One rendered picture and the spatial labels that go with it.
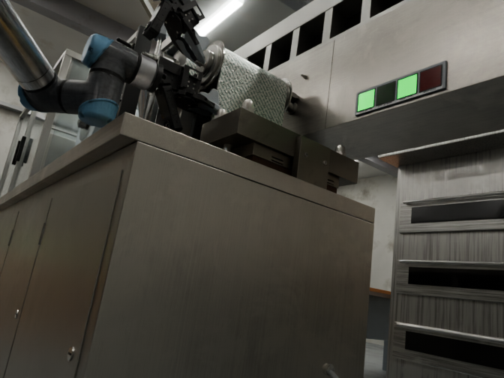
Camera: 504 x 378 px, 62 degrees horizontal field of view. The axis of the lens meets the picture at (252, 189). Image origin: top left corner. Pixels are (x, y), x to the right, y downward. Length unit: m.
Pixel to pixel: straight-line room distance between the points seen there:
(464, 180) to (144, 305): 2.56
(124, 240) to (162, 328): 0.15
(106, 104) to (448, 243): 2.42
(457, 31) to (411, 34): 0.13
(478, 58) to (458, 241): 1.99
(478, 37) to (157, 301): 0.85
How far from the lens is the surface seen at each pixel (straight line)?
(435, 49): 1.12
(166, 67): 1.06
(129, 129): 0.70
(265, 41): 1.71
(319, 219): 0.93
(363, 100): 1.17
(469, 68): 1.05
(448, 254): 2.94
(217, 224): 0.75
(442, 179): 3.08
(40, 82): 0.99
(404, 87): 1.11
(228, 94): 1.15
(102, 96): 0.95
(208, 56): 1.20
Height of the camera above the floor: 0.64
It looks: 14 degrees up
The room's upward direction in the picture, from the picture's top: 8 degrees clockwise
